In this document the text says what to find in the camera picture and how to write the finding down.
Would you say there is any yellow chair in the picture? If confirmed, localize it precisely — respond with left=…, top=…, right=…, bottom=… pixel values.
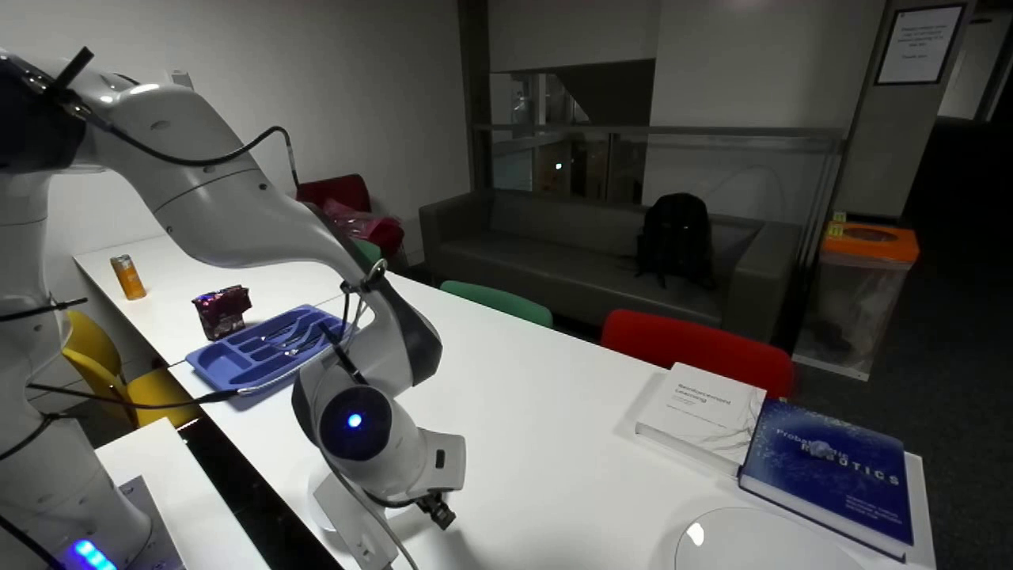
left=61, top=307, right=201, bottom=430

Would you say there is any green chair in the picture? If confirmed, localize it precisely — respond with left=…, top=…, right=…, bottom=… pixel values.
left=435, top=275, right=556, bottom=328
left=344, top=233, right=387, bottom=275

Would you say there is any bin with orange lid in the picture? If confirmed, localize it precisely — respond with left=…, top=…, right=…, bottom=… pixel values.
left=792, top=215, right=924, bottom=384

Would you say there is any framed wall poster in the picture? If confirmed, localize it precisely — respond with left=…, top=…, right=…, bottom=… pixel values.
left=870, top=0, right=968, bottom=88

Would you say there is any red chair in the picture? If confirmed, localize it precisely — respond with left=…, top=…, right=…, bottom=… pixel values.
left=599, top=307, right=801, bottom=401

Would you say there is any long thin cable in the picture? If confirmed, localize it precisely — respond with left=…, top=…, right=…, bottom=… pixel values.
left=28, top=264, right=392, bottom=408

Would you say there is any dark red small box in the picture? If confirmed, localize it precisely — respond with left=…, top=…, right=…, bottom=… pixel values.
left=191, top=281, right=257, bottom=343

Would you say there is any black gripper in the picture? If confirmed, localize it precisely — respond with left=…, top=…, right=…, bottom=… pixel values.
left=415, top=487, right=463, bottom=533

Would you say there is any grey sofa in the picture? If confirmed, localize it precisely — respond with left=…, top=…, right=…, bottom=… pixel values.
left=419, top=186, right=805, bottom=343

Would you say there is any blue cutlery tray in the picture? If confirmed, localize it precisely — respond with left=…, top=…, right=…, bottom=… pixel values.
left=186, top=302, right=352, bottom=401

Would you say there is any black backpack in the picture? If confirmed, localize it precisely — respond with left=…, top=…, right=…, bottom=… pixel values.
left=633, top=190, right=719, bottom=291

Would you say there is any orange bottle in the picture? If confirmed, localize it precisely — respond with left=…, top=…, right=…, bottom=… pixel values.
left=106, top=251, right=148, bottom=305

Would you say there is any blue book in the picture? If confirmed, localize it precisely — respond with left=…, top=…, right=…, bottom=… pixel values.
left=738, top=397, right=917, bottom=563

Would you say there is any red armchair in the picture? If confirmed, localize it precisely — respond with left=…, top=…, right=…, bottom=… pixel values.
left=295, top=170, right=407, bottom=261

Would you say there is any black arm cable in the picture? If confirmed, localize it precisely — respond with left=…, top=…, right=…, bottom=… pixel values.
left=56, top=44, right=304, bottom=204

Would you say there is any white round bowl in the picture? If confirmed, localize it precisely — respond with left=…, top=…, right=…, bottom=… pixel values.
left=658, top=503, right=880, bottom=570

